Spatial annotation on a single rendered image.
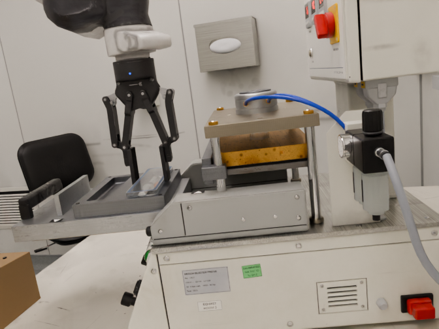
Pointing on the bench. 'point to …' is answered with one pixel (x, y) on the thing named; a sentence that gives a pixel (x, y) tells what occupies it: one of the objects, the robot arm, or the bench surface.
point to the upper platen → (264, 151)
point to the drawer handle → (31, 199)
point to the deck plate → (393, 219)
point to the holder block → (98, 199)
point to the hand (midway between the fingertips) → (149, 166)
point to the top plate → (264, 114)
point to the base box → (291, 284)
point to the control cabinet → (366, 71)
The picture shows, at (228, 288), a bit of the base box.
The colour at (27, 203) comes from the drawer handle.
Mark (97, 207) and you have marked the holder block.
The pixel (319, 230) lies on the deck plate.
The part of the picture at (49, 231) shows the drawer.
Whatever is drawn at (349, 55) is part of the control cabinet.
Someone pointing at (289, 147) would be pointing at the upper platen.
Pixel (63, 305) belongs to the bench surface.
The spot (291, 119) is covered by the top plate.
